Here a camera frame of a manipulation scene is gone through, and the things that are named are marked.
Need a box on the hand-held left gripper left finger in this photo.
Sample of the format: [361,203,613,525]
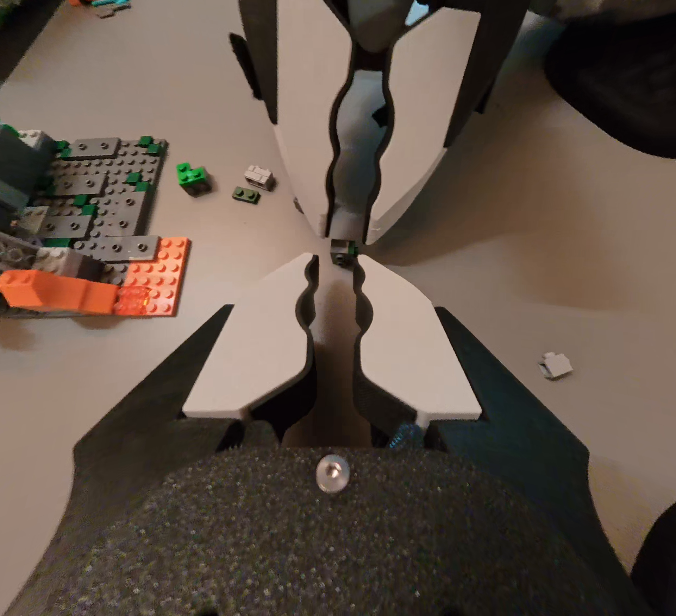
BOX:
[181,252,320,443]

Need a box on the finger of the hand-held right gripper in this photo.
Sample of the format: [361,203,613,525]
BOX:
[364,5,482,247]
[275,0,355,238]

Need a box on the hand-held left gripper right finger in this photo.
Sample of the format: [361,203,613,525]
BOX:
[353,256,483,448]

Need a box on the grey green lego brick stack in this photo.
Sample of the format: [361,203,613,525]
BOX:
[330,239,361,268]

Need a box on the small grey lego piece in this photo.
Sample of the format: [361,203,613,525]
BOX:
[538,352,574,380]

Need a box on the green lego corner brick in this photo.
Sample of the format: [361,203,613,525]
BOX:
[176,162,212,198]

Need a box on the grey green lego building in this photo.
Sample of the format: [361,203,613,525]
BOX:
[0,122,192,318]

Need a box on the black chair armrest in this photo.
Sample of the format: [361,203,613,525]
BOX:
[544,12,676,159]

